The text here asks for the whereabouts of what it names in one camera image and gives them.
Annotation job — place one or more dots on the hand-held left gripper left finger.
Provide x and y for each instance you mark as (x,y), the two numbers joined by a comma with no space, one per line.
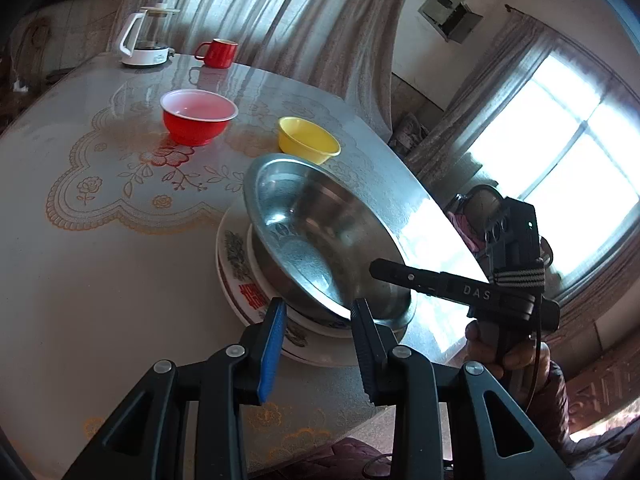
(272,355)

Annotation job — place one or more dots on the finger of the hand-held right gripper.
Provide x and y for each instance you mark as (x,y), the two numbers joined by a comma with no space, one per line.
(415,277)

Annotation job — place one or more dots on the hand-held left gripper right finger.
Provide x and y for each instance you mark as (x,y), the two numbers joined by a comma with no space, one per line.
(367,355)

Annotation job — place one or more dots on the pink-rimmed floral plate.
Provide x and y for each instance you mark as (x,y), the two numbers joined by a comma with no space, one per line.
(320,361)

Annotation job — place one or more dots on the white plate with red characters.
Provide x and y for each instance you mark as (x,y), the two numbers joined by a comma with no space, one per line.
(240,260)

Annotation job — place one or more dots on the stainless steel bowl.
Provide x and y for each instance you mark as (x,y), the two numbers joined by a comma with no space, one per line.
(320,240)

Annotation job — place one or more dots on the person's right forearm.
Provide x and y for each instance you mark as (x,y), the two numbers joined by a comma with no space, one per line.
(550,410)

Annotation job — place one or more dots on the person's right hand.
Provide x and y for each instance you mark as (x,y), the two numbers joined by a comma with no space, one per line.
(520,365)

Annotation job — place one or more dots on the pink cloth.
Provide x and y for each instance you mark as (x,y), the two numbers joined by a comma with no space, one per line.
(465,230)

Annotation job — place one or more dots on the brown round object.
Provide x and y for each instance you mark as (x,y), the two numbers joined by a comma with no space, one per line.
(482,202)

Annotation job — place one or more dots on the dark red quilted jacket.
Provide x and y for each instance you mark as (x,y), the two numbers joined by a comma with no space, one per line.
(345,460)

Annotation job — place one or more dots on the bright window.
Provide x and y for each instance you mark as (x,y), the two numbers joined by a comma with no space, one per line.
(575,160)

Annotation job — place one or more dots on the grey patterned curtain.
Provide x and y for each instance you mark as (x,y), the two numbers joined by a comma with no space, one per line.
(500,85)
(300,25)

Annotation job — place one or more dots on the carved wooden furniture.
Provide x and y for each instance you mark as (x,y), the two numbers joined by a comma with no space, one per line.
(605,390)

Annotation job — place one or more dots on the yellow plastic bowl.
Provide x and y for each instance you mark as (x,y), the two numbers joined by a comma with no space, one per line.
(307,140)

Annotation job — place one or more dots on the floral lace-print tablecloth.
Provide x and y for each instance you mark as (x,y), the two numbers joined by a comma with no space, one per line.
(125,170)

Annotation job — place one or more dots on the red plastic bowl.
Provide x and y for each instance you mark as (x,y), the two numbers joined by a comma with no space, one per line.
(197,120)

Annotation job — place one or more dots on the red mug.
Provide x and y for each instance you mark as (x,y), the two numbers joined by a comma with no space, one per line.
(217,55)

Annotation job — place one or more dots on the white glass kettle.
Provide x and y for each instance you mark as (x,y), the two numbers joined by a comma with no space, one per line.
(145,45)

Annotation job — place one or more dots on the grey wall electrical box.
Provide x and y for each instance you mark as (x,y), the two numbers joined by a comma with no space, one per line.
(450,10)

